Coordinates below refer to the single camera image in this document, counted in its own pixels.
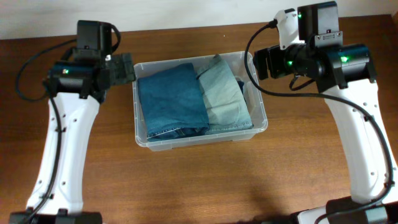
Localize blue taped clothing bundle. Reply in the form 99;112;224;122
237;80;245;94

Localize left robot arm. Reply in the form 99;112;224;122
9;20;136;223

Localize clear plastic storage container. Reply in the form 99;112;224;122
132;51;268;151

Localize black camera cable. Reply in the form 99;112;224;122
14;23;122;224
244;19;396;224

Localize dark blue jeans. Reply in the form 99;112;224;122
137;63;210;142

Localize light blue jeans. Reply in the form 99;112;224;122
197;55;253;135

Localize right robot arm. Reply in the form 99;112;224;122
253;1;397;223

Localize right black camera cable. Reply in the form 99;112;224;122
244;19;396;224

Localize left black camera cable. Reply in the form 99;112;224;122
14;23;122;224

